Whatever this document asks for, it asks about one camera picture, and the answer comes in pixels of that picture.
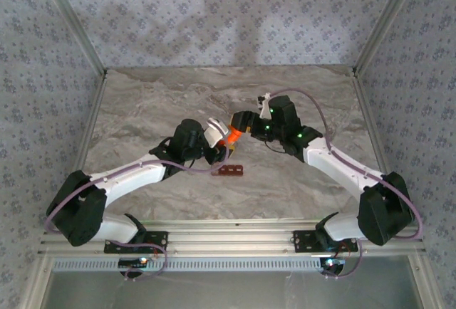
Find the small circuit board with LED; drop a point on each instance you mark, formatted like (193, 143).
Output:
(335, 262)
(133, 262)

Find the grey metal panel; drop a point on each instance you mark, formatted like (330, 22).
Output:
(231, 291)

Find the aluminium base frame rail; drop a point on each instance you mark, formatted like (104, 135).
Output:
(231, 238)

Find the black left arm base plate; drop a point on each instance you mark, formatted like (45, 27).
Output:
(158, 239)

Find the dark red pill organizer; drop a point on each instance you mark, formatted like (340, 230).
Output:
(229, 171)

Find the orange pill bottle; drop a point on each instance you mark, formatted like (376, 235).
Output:
(231, 138)

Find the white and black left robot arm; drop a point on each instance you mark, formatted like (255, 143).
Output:
(132, 177)

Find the aluminium table side rail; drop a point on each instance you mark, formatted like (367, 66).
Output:
(83, 145)
(372, 127)

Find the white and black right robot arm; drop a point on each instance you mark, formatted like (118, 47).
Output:
(338, 166)

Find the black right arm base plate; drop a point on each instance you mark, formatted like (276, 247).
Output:
(303, 241)

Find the aluminium corner post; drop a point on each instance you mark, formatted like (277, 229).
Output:
(73, 20)
(386, 20)

